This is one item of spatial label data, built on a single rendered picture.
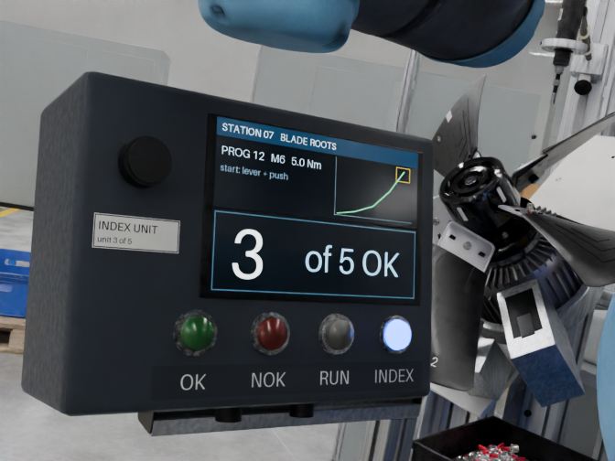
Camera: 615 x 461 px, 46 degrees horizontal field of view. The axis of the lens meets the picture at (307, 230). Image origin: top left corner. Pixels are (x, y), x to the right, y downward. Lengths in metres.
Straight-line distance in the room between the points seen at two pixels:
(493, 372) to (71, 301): 0.95
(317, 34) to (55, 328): 0.22
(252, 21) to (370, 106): 6.27
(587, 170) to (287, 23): 1.35
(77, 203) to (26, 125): 7.91
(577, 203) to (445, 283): 0.47
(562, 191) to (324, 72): 5.07
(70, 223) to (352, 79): 6.20
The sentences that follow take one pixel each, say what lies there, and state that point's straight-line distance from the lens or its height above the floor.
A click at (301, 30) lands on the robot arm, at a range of 0.33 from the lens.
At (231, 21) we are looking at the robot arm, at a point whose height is 1.28.
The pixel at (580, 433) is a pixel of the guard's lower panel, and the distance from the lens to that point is 2.06.
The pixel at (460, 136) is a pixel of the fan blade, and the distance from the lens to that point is 1.46.
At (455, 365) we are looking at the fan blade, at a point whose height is 0.95.
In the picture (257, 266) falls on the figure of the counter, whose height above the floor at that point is 1.16.
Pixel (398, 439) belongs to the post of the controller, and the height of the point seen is 1.00.
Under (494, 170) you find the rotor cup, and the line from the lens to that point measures 1.26.
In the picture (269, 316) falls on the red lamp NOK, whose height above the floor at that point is 1.13.
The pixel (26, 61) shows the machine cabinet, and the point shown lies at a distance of 8.34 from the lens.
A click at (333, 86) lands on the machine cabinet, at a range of 6.55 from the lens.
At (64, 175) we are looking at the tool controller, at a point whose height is 1.19.
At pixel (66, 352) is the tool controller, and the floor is 1.10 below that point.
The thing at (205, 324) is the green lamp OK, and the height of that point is 1.12.
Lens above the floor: 1.23
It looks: 7 degrees down
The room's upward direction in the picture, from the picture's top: 10 degrees clockwise
